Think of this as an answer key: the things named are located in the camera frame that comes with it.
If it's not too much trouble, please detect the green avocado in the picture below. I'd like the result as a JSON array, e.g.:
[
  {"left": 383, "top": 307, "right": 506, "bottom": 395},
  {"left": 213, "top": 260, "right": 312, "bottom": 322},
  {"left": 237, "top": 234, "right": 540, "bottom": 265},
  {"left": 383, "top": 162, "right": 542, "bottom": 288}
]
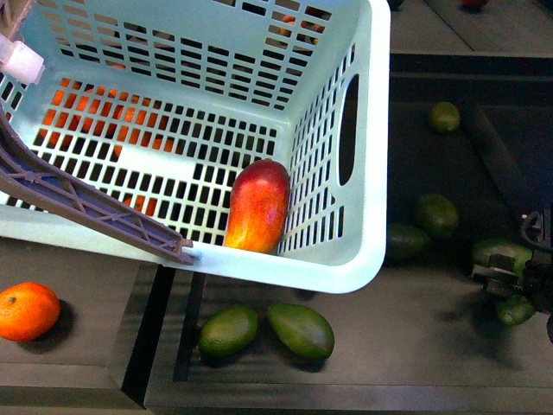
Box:
[
  {"left": 494, "top": 295, "right": 536, "bottom": 327},
  {"left": 198, "top": 304, "right": 259, "bottom": 359},
  {"left": 428, "top": 101, "right": 461, "bottom": 135},
  {"left": 385, "top": 223, "right": 432, "bottom": 261},
  {"left": 414, "top": 194, "right": 459, "bottom": 240},
  {"left": 471, "top": 238, "right": 532, "bottom": 276},
  {"left": 266, "top": 303, "right": 334, "bottom": 361}
]

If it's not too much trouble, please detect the brown basket handle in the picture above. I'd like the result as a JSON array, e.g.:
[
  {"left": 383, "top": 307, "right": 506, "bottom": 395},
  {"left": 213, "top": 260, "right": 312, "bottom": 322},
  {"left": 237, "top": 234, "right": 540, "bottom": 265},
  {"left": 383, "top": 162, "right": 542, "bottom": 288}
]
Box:
[{"left": 1, "top": 112, "right": 194, "bottom": 265}]

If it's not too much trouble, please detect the red yellow mango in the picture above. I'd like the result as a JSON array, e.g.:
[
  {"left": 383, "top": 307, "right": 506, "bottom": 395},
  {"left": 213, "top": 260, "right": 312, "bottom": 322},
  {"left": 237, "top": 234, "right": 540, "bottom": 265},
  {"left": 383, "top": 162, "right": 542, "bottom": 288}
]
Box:
[{"left": 225, "top": 159, "right": 289, "bottom": 253}]

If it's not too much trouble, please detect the orange tangerine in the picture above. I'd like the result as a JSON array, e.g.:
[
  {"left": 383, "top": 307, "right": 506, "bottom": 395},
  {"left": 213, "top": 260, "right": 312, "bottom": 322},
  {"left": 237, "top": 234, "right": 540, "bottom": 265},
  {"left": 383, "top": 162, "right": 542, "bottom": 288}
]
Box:
[{"left": 1, "top": 282, "right": 61, "bottom": 342}]

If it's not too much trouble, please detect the black avocado tray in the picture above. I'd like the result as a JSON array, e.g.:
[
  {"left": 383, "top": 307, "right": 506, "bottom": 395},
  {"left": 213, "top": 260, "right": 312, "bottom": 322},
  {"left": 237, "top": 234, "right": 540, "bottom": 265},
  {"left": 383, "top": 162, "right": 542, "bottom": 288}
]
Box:
[{"left": 146, "top": 54, "right": 552, "bottom": 414}]

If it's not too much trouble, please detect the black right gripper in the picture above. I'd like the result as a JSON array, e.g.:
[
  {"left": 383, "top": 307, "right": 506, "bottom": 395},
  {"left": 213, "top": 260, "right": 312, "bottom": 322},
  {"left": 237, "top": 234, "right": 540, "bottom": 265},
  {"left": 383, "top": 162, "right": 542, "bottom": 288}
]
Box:
[{"left": 470, "top": 210, "right": 552, "bottom": 314}]

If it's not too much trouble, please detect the light blue plastic basket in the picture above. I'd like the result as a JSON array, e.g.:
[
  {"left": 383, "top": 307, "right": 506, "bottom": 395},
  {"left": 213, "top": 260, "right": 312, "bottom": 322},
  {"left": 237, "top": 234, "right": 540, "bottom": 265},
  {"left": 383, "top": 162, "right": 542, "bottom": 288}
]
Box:
[{"left": 1, "top": 1, "right": 391, "bottom": 293}]

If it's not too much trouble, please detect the green avocado beside basket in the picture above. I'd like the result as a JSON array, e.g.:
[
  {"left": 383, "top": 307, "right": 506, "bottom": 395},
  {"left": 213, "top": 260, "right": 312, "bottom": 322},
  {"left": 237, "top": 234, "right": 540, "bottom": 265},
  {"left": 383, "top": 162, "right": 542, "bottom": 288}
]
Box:
[{"left": 385, "top": 223, "right": 432, "bottom": 261}]

